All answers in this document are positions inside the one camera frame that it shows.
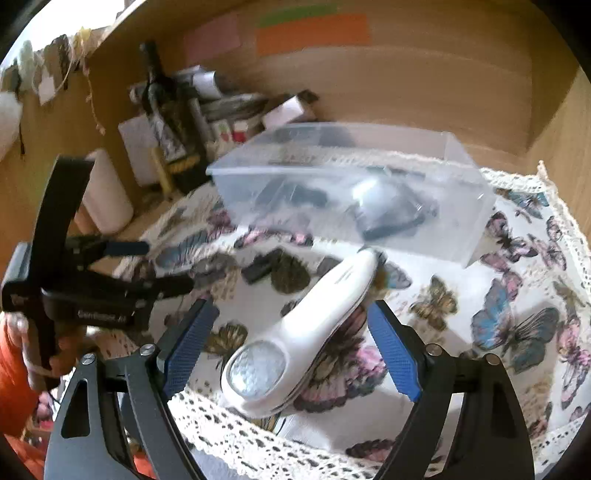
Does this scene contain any butterfly print lace tablecloth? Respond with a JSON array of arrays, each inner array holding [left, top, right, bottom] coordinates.
[[99, 150, 591, 480]]

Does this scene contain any green paper strip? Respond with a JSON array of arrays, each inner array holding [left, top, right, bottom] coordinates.
[[257, 3, 346, 27]]

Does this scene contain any pile of papers and boxes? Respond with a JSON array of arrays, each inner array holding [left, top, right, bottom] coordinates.
[[178, 67, 269, 144]]

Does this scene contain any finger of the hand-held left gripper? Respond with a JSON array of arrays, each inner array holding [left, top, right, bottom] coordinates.
[[67, 235, 151, 274], [107, 275, 195, 306]]

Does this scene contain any black strap gadget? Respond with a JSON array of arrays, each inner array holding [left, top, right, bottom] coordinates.
[[356, 187, 438, 241]]

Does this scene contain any white flat carton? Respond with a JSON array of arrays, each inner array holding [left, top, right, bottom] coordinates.
[[117, 115, 160, 188]]

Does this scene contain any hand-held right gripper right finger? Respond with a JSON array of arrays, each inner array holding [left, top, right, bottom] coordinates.
[[368, 300, 536, 480]]

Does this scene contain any person's left forearm orange sleeve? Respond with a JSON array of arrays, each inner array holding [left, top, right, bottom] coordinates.
[[0, 318, 54, 480]]

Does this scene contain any white handheld flashlight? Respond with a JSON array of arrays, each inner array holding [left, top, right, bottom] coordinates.
[[221, 248, 380, 418]]

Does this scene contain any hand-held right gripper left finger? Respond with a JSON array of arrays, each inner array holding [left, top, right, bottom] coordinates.
[[44, 299, 220, 480]]

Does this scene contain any small white box black edge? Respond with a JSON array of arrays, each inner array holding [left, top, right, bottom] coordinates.
[[262, 93, 320, 131]]

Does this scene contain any clear plastic storage box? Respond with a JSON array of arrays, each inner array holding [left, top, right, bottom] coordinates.
[[205, 122, 497, 268]]

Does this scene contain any white cylindrical bottle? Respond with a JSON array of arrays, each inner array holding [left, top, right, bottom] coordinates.
[[84, 149, 136, 234]]

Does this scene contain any person's left hand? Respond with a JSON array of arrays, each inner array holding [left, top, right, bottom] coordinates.
[[4, 315, 99, 392]]

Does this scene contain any black elongated gadget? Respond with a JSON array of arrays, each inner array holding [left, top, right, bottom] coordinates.
[[252, 178, 334, 214]]

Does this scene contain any pink paper sheet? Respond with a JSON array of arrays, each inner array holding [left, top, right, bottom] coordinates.
[[182, 14, 242, 62]]

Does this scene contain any yellow stick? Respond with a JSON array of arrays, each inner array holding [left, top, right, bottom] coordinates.
[[152, 148, 177, 197]]

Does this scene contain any orange paper sheet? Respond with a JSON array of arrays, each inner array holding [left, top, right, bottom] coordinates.
[[255, 14, 371, 57]]

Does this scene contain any small black clip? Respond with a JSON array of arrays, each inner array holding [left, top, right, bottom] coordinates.
[[241, 251, 279, 284]]

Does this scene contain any dark wine bottle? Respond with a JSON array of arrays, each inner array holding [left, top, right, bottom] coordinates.
[[140, 41, 209, 195]]

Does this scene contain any grey round gadget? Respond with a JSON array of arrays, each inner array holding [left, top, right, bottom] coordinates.
[[353, 178, 403, 219]]

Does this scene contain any hanging dried plant string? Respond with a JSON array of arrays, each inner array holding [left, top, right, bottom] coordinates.
[[68, 27, 108, 136]]

